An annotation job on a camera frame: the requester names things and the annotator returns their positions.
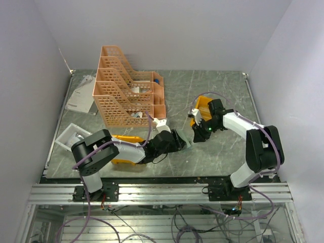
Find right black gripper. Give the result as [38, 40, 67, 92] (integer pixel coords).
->
[192, 117, 221, 143]

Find yellow bin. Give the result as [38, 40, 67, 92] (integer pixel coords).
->
[189, 95, 212, 121]
[111, 135, 145, 165]

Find pink file organizer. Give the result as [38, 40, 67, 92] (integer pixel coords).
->
[93, 46, 166, 127]

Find white bin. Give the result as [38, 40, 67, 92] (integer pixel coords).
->
[55, 123, 92, 152]

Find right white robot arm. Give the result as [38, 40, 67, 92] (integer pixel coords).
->
[188, 95, 285, 200]

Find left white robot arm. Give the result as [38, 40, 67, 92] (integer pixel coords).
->
[71, 129, 190, 202]

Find white paper sheet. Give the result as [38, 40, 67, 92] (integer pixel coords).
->
[65, 75, 98, 115]

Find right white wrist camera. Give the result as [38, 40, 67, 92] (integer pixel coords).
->
[188, 108, 202, 126]

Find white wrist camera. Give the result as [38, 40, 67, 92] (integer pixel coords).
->
[153, 118, 170, 133]
[188, 108, 202, 126]

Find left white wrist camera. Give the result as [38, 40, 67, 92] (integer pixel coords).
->
[153, 118, 170, 133]

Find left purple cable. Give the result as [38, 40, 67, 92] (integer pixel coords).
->
[72, 110, 155, 211]

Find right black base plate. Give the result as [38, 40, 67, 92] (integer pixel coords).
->
[201, 185, 252, 201]

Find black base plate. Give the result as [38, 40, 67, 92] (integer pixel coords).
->
[72, 183, 119, 202]
[201, 185, 252, 201]

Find aluminium rail frame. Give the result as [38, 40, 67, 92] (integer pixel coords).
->
[16, 182, 306, 242]

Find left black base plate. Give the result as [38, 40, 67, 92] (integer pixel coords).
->
[72, 183, 119, 202]

